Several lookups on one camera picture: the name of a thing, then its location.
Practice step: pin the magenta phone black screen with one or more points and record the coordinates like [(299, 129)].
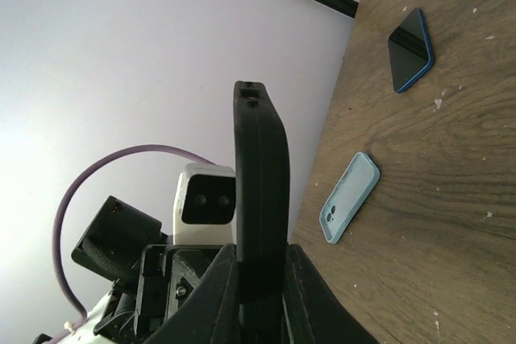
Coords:
[(262, 191)]

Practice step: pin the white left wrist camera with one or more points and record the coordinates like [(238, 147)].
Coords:
[(204, 205)]

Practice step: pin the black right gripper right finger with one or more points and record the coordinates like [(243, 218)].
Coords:
[(312, 313)]

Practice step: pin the light blue phone case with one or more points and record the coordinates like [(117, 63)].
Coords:
[(349, 194)]

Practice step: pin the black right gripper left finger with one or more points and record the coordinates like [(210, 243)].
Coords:
[(203, 305)]

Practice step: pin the blue phone black screen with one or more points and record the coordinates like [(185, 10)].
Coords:
[(411, 54)]

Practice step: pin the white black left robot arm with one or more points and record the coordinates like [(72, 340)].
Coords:
[(111, 245)]

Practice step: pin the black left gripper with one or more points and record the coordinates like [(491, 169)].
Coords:
[(160, 283)]

